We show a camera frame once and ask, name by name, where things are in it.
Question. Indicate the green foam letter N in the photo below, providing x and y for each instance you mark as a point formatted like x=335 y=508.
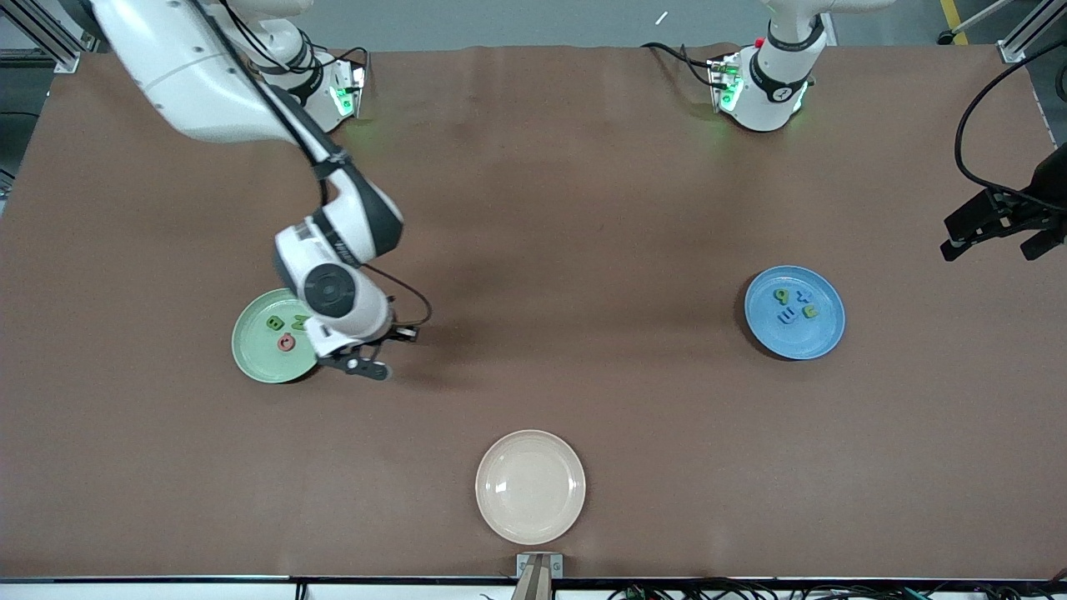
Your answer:
x=298 y=320

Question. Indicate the pink foam letter Q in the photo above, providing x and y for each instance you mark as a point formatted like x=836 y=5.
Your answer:
x=282 y=343

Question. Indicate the green foam letter B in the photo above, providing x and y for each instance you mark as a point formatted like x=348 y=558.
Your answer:
x=274 y=322

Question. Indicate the lavender foam letter m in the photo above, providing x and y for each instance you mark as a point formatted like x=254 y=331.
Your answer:
x=786 y=317

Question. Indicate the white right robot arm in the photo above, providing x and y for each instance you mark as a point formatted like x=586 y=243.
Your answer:
x=208 y=75

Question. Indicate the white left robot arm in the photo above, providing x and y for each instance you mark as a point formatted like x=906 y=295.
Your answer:
x=763 y=100

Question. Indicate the green plate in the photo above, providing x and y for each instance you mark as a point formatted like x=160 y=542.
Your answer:
x=258 y=350

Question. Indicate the brown table mat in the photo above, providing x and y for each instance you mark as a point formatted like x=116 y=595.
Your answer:
x=533 y=208

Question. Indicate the beige plate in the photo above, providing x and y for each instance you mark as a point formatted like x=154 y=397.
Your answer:
x=530 y=487

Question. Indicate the blue plate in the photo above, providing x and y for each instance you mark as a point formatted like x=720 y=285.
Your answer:
x=813 y=337

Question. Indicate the grey aluminium frame profile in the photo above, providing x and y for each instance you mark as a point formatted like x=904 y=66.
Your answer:
x=1021 y=46
x=58 y=50

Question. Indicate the grey camera pole bracket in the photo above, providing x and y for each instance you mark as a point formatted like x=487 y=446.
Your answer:
x=538 y=575

